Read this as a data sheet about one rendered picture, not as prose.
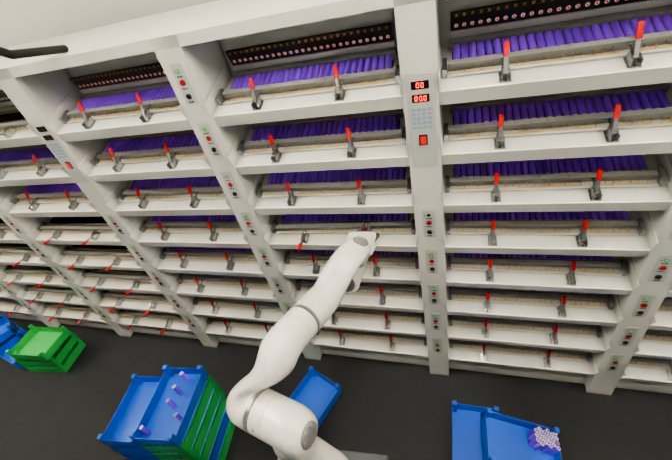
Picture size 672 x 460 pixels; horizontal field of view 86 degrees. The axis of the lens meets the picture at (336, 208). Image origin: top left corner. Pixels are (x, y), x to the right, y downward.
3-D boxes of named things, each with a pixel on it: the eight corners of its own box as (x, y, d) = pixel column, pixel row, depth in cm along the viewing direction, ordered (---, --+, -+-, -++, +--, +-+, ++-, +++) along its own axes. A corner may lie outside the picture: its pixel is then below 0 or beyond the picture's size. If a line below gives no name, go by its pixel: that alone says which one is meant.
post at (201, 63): (320, 360, 206) (174, 33, 101) (305, 358, 209) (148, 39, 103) (329, 329, 221) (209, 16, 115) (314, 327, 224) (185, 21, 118)
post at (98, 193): (216, 347, 227) (6, 67, 122) (203, 346, 230) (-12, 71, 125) (230, 320, 242) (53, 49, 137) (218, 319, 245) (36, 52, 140)
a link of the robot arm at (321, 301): (296, 280, 86) (353, 227, 110) (285, 323, 94) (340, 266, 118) (328, 300, 83) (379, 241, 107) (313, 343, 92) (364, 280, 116)
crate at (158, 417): (180, 446, 146) (170, 439, 141) (137, 443, 150) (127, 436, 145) (209, 373, 169) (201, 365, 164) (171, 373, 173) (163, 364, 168)
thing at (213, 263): (267, 277, 168) (254, 265, 157) (163, 272, 187) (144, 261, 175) (278, 238, 178) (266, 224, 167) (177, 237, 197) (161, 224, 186)
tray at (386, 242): (418, 252, 135) (416, 240, 127) (273, 248, 154) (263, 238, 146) (420, 207, 145) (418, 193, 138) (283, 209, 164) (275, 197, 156)
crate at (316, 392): (306, 446, 173) (302, 440, 168) (277, 422, 184) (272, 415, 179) (342, 391, 189) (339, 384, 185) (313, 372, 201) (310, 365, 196)
